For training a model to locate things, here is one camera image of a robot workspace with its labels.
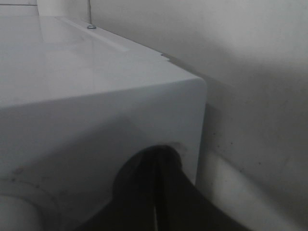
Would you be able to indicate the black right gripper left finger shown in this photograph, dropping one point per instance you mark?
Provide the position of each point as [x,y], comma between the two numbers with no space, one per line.
[132,205]

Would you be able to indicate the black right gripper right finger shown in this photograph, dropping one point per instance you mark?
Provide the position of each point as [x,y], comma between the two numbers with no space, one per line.
[180,205]

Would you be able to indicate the upper white dial knob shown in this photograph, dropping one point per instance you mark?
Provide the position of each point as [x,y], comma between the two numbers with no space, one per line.
[22,211]

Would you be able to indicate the white microwave oven body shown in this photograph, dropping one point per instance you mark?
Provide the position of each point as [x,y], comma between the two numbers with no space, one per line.
[77,103]

